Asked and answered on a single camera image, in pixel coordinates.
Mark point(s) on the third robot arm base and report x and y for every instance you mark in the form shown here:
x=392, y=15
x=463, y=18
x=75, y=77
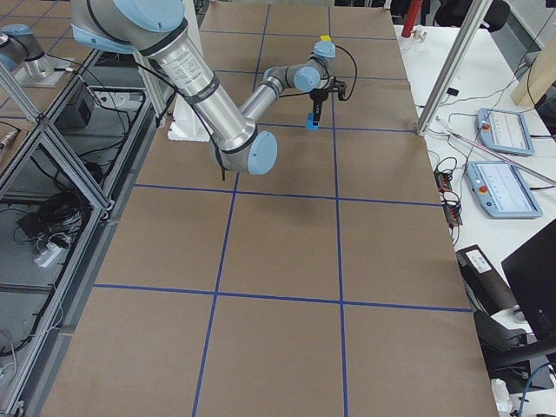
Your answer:
x=21, y=51

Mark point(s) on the far blue teach pendant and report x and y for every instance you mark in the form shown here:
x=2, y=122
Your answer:
x=504, y=131

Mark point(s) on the blue wooden block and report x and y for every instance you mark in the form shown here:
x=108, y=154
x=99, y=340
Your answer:
x=311, y=123

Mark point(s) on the near blue teach pendant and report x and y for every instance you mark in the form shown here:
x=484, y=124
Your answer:
x=501, y=190

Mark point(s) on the blue teach pendant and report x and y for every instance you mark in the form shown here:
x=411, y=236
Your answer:
x=501, y=190
x=504, y=131

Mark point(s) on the grey aluminium frame post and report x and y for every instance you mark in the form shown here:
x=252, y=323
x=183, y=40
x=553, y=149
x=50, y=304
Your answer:
x=471, y=23

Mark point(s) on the white camera pole base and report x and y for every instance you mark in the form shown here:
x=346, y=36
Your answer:
x=186, y=125

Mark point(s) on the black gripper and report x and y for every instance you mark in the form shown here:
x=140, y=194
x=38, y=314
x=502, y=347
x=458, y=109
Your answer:
x=319, y=95

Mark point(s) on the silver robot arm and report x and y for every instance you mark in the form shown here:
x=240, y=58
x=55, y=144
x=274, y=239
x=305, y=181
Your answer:
x=158, y=30

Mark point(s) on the black box device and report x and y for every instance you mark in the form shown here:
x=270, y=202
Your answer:
x=77, y=112

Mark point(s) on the black monitor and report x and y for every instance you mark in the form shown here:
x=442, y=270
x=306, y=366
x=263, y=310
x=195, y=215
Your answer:
x=530, y=271

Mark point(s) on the white power strip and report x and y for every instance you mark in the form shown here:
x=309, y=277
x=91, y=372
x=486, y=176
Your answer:
x=48, y=255

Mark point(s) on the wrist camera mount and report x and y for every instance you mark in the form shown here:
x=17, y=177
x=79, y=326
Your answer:
x=339, y=88

